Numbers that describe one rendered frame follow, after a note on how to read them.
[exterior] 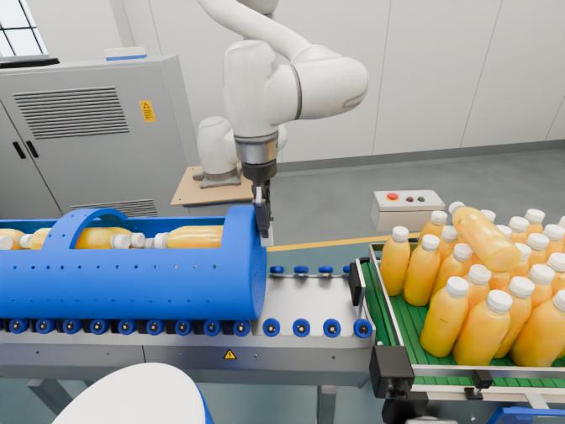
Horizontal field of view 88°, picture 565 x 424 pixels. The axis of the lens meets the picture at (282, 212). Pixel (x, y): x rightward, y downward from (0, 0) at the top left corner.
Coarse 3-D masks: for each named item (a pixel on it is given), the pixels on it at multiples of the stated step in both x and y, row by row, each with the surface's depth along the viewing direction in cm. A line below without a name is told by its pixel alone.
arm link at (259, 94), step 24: (240, 48) 48; (264, 48) 49; (240, 72) 48; (264, 72) 49; (288, 72) 52; (240, 96) 50; (264, 96) 51; (288, 96) 52; (240, 120) 53; (264, 120) 53; (288, 120) 57
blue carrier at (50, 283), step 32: (0, 224) 89; (32, 224) 88; (64, 224) 68; (96, 224) 87; (128, 224) 87; (160, 224) 86; (192, 224) 86; (224, 224) 65; (0, 256) 65; (32, 256) 64; (64, 256) 64; (96, 256) 63; (128, 256) 63; (160, 256) 62; (192, 256) 62; (224, 256) 61; (256, 256) 69; (0, 288) 65; (32, 288) 64; (64, 288) 64; (96, 288) 63; (128, 288) 63; (160, 288) 62; (192, 288) 62; (224, 288) 61; (256, 288) 68
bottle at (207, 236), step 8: (176, 232) 68; (184, 232) 68; (192, 232) 67; (200, 232) 67; (208, 232) 67; (216, 232) 67; (168, 240) 68; (176, 240) 67; (184, 240) 67; (192, 240) 67; (200, 240) 67; (208, 240) 66; (216, 240) 66
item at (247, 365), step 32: (288, 288) 88; (320, 288) 87; (32, 320) 83; (64, 320) 82; (192, 320) 80; (224, 320) 79; (256, 320) 79; (288, 320) 78; (320, 320) 78; (352, 320) 77; (0, 352) 80; (32, 352) 80; (64, 352) 79; (96, 352) 78; (128, 352) 78; (160, 352) 77; (192, 352) 76; (224, 352) 76; (256, 352) 75; (288, 352) 75; (320, 352) 74; (352, 352) 73; (288, 384) 93; (320, 384) 92; (352, 384) 91
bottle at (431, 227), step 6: (432, 222) 84; (444, 222) 83; (426, 228) 85; (432, 228) 84; (438, 228) 83; (420, 234) 88; (426, 234) 85; (432, 234) 84; (438, 234) 83; (420, 240) 88
